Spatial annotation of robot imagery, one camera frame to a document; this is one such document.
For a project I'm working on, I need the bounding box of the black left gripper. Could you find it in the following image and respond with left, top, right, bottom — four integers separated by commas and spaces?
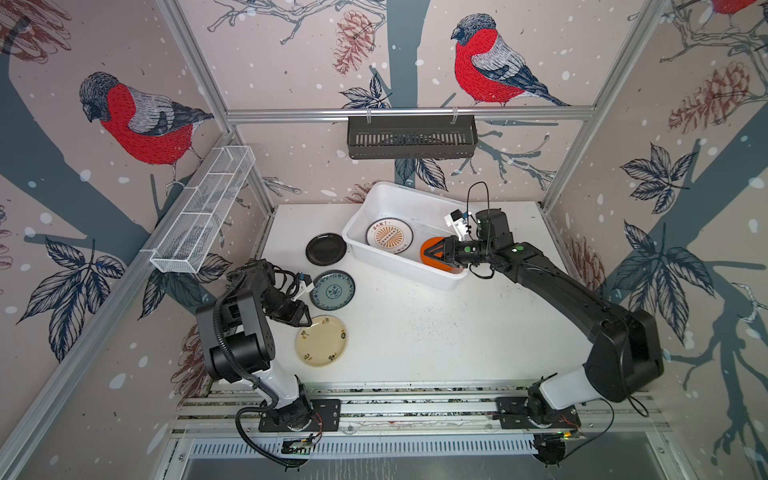
261, 289, 311, 327

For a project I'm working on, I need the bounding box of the green blue floral plate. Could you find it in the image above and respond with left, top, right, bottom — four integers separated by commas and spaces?
310, 270, 356, 311

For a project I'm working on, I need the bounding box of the cream yellow plate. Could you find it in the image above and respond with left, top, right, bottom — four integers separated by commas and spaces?
295, 315, 348, 367

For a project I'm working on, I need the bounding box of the white plate orange sunburst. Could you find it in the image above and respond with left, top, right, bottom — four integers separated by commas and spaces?
365, 217, 414, 255

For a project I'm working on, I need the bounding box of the black glossy plate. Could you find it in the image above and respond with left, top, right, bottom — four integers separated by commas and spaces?
305, 232, 347, 266

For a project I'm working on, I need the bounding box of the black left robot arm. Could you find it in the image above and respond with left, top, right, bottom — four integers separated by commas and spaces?
196, 259, 317, 471

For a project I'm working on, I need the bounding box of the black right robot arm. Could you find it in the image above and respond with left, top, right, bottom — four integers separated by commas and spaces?
423, 209, 664, 428

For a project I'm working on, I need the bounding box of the white plastic bin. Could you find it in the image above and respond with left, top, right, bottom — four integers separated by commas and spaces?
342, 182, 468, 291

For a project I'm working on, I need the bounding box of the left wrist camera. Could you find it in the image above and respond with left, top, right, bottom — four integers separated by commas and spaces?
294, 272, 314, 296

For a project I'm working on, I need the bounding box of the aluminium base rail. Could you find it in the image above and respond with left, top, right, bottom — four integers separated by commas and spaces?
169, 384, 671, 460

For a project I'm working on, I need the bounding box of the black hanging wire basket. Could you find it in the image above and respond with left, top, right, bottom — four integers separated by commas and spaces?
347, 115, 478, 160

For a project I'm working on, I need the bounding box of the white wire mesh shelf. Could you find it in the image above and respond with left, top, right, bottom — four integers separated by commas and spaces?
150, 145, 255, 274

